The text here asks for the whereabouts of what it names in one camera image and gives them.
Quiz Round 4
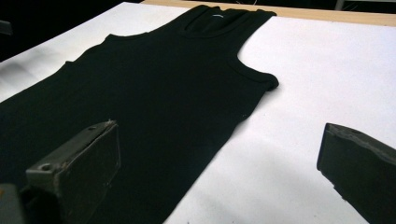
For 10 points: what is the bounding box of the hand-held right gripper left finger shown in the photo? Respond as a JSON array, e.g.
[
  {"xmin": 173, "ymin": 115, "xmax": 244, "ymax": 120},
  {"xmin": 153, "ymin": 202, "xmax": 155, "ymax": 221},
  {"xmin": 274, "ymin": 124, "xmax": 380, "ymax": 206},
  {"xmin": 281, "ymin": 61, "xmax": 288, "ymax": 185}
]
[{"xmin": 25, "ymin": 119, "xmax": 122, "ymax": 224}]

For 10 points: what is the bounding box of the white table mat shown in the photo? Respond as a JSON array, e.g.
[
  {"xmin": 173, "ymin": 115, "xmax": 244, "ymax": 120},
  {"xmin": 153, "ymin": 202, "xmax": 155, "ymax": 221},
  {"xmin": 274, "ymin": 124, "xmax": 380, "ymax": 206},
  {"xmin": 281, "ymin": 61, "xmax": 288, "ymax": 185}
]
[{"xmin": 0, "ymin": 1, "xmax": 396, "ymax": 224}]

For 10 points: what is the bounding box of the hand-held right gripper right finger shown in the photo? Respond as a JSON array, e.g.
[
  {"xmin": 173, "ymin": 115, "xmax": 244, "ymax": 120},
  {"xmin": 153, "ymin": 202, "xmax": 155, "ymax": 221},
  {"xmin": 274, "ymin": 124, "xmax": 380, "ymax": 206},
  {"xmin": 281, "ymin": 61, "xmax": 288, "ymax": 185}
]
[{"xmin": 317, "ymin": 122, "xmax": 396, "ymax": 224}]

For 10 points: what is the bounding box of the black tank top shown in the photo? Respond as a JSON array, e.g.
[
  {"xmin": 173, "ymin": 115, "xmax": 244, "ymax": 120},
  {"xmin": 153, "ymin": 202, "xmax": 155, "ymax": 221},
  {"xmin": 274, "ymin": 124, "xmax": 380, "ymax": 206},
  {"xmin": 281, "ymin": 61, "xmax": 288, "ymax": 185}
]
[{"xmin": 0, "ymin": 4, "xmax": 280, "ymax": 224}]

